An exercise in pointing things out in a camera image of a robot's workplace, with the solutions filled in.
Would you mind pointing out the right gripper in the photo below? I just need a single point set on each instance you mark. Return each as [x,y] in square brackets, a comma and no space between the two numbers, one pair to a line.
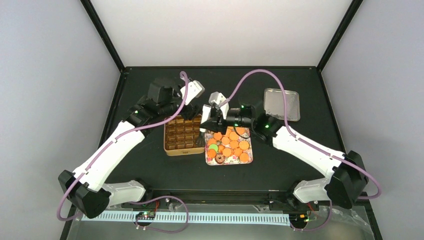
[216,124]

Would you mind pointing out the chocolate donut cookie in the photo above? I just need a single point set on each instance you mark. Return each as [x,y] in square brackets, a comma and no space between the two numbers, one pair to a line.
[220,158]

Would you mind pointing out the white and metal tongs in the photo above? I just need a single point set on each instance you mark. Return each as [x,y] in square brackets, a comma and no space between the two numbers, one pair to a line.
[205,115]

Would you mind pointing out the silver tin lid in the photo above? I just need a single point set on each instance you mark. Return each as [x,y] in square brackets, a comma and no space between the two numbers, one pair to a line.
[274,104]

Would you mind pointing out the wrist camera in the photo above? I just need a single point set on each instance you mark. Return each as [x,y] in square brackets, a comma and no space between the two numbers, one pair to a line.
[194,90]
[218,100]

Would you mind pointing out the floral serving tray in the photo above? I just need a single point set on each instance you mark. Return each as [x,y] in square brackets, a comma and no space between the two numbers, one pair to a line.
[235,145]

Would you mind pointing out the green macaron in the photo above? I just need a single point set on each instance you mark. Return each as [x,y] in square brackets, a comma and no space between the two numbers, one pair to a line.
[214,147]

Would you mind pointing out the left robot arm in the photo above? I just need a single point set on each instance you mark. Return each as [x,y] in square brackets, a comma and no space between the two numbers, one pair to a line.
[86,188]

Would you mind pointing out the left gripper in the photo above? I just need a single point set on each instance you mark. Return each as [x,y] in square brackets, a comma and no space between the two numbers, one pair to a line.
[190,112]

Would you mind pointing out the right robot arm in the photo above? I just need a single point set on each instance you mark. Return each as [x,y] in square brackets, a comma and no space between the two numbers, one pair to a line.
[344,177]

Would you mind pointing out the gold cookie tin with tray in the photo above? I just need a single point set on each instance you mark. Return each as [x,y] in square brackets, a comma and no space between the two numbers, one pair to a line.
[180,136]

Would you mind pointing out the white slotted cable duct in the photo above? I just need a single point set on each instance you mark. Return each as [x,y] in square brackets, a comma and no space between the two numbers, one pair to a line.
[276,219]

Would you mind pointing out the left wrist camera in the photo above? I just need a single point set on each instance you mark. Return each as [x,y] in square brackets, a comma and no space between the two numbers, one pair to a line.
[194,90]

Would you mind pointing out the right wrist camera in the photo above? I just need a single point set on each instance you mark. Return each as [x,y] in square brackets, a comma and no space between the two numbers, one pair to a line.
[218,100]

